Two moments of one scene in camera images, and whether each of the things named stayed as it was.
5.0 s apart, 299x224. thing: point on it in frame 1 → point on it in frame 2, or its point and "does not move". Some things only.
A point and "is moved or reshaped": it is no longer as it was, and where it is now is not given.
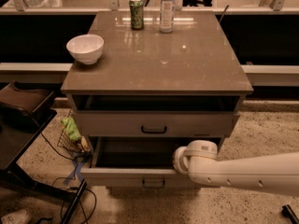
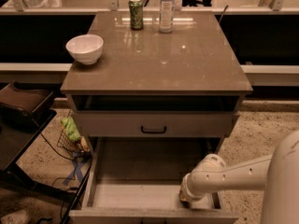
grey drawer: x=137 y=161 is moved or reshaped
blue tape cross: x=76 y=172 does not move
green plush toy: x=71 y=129 does not move
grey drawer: x=158 y=123 does not move
